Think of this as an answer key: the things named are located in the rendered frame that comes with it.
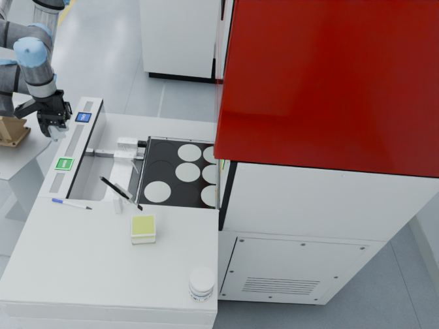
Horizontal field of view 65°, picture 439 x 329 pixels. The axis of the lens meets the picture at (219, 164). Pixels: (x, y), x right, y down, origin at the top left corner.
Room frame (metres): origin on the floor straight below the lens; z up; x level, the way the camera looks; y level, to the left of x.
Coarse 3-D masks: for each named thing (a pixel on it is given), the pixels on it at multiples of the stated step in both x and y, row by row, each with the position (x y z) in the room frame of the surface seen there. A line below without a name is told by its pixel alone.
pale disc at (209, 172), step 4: (204, 168) 0.91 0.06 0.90; (208, 168) 0.91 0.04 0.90; (212, 168) 0.92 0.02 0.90; (204, 172) 0.89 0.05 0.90; (208, 172) 0.89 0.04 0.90; (212, 172) 0.90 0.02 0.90; (204, 176) 0.87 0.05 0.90; (208, 176) 0.87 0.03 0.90; (212, 176) 0.88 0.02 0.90; (208, 180) 0.85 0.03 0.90; (212, 180) 0.86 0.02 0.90
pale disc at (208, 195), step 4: (204, 188) 0.81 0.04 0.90; (208, 188) 0.81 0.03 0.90; (212, 188) 0.82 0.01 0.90; (204, 192) 0.79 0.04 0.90; (208, 192) 0.80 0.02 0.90; (212, 192) 0.80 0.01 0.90; (204, 196) 0.77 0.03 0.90; (208, 196) 0.77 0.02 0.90; (212, 196) 0.78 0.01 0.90; (204, 200) 0.75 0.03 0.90; (208, 200) 0.76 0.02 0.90; (212, 200) 0.76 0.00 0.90; (208, 204) 0.74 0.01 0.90; (212, 204) 0.74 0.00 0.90
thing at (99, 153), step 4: (96, 152) 0.94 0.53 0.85; (100, 152) 0.94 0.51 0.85; (104, 152) 0.95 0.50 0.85; (108, 152) 0.95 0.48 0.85; (112, 152) 0.96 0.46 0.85; (100, 156) 0.94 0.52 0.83; (104, 156) 0.94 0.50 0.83; (108, 156) 0.95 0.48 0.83; (112, 156) 0.95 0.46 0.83; (140, 156) 0.96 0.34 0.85; (140, 160) 0.96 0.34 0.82
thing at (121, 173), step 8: (136, 152) 0.95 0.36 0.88; (112, 168) 0.84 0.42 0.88; (120, 168) 0.85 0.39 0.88; (128, 168) 0.86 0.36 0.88; (112, 176) 0.81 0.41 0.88; (120, 176) 0.81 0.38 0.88; (128, 176) 0.82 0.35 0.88; (120, 184) 0.78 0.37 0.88; (128, 184) 0.78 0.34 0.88; (112, 192) 0.73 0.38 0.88
